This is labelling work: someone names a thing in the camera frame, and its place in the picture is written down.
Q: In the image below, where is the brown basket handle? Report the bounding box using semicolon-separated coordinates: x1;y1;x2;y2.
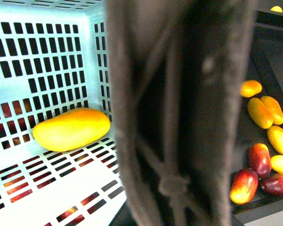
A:
106;0;257;226

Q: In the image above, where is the light blue plastic basket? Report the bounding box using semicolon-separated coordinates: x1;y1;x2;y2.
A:
0;0;130;226

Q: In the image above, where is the red yellow mango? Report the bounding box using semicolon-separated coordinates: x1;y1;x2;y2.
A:
230;168;258;205

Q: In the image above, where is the black mango tray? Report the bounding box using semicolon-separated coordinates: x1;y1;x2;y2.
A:
232;9;283;224

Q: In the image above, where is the dark red mango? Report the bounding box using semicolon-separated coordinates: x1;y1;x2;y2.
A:
260;173;283;196

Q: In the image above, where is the yellow fruit far tray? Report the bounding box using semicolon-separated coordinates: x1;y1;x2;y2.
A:
270;6;283;13

